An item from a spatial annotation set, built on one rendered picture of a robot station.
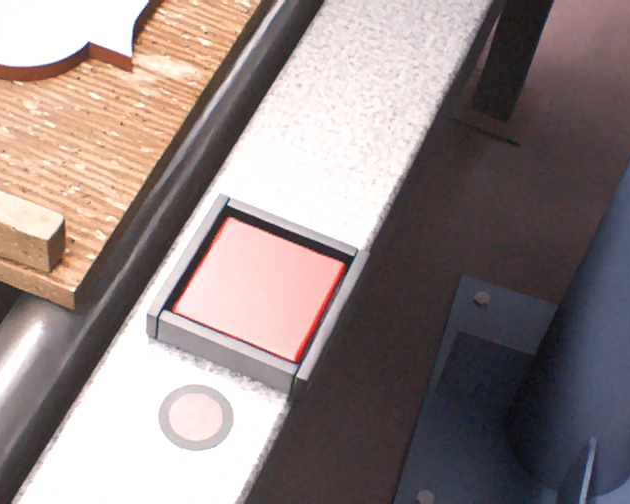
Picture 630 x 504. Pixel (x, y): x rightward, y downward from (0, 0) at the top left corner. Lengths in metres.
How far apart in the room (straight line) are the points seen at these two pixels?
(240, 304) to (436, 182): 1.31
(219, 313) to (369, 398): 1.08
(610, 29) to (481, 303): 0.63
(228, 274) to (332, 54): 0.17
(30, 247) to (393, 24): 0.26
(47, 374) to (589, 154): 1.49
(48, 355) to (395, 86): 0.24
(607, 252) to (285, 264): 0.76
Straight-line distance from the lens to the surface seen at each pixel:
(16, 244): 0.56
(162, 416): 0.55
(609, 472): 1.58
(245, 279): 0.57
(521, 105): 1.99
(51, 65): 0.63
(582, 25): 2.17
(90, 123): 0.62
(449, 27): 0.72
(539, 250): 1.83
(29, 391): 0.56
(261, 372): 0.55
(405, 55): 0.70
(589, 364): 1.41
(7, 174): 0.60
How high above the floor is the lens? 1.39
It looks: 53 degrees down
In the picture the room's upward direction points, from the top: 12 degrees clockwise
